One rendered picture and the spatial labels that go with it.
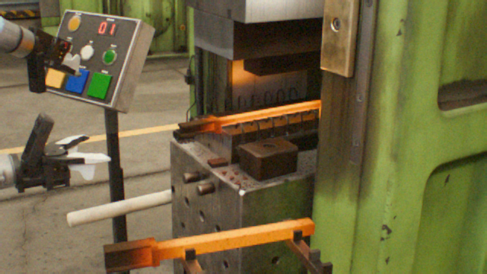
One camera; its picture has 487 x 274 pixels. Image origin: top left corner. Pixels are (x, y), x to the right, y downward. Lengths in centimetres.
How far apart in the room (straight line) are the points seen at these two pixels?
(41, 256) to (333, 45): 199
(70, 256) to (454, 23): 209
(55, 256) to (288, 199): 167
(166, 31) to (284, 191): 518
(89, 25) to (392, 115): 108
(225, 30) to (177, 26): 510
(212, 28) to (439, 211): 71
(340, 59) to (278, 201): 37
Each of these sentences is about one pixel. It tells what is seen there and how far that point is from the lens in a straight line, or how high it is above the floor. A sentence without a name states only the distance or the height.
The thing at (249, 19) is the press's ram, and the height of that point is 128.
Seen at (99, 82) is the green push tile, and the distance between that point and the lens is 180.
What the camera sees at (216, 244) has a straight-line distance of 108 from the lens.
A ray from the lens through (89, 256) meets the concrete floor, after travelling 283.
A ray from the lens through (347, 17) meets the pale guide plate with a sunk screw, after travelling 122.
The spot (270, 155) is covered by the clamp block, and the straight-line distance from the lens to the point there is 135.
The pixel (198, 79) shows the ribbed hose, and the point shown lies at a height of 102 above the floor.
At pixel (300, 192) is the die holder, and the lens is 142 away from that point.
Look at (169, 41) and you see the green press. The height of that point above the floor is 18.
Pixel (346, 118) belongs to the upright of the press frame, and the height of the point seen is 109.
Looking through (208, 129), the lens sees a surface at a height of 99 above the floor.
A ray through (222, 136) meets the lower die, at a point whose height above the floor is 97.
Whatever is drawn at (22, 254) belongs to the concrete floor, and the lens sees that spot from 293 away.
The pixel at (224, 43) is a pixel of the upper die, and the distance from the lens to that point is 140.
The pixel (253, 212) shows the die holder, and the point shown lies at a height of 85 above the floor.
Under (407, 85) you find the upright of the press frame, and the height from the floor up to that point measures 120.
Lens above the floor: 150
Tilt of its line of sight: 20 degrees down
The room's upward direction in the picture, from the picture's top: 1 degrees clockwise
